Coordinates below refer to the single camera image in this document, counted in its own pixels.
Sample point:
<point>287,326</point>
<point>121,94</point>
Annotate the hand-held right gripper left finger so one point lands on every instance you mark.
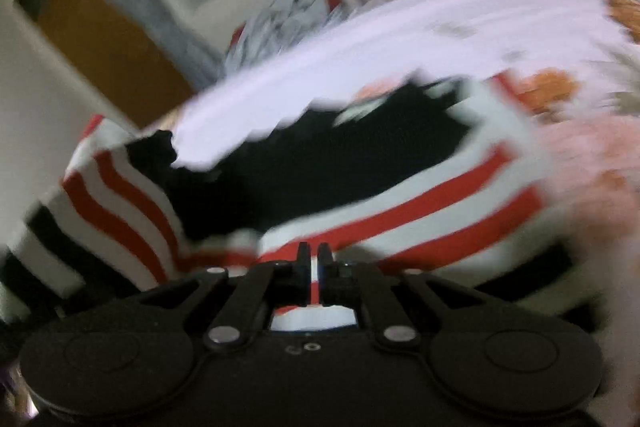
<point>303,272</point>

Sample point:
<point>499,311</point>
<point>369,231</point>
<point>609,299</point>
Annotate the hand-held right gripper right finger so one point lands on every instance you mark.
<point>325,274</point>

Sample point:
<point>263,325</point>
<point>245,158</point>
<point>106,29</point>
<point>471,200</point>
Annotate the red black white striped garment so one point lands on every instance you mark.
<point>400,187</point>

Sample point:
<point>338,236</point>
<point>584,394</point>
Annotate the heap of printed clothes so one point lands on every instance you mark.
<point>295,17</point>

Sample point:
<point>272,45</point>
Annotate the floral pink blanket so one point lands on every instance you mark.
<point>450,27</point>

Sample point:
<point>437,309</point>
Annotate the brown wooden door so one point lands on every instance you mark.
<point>110,52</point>

